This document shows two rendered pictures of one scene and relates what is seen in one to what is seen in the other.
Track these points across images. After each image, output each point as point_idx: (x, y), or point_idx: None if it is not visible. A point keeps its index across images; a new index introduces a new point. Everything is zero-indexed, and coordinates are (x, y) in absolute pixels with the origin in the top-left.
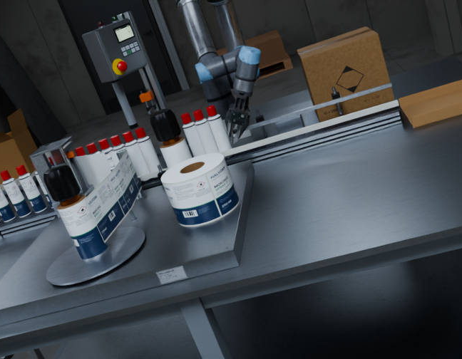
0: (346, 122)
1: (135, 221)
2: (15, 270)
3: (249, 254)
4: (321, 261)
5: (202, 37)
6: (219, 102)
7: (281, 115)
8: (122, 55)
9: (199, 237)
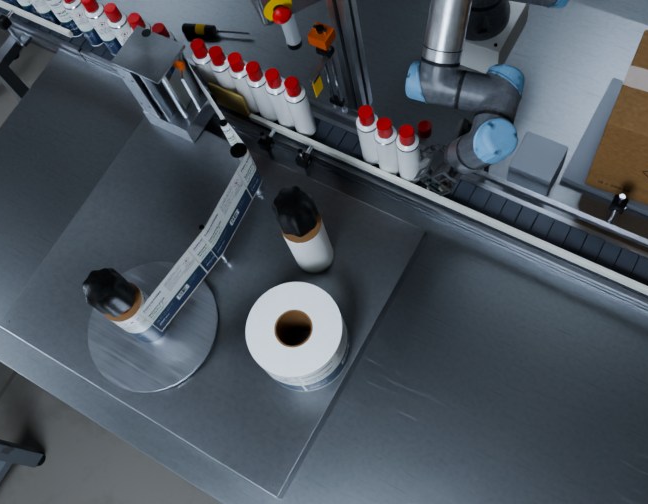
0: (596, 263)
1: (224, 267)
2: (66, 245)
3: (302, 485)
4: None
5: (446, 26)
6: (470, 14)
7: (513, 185)
8: None
9: (262, 418)
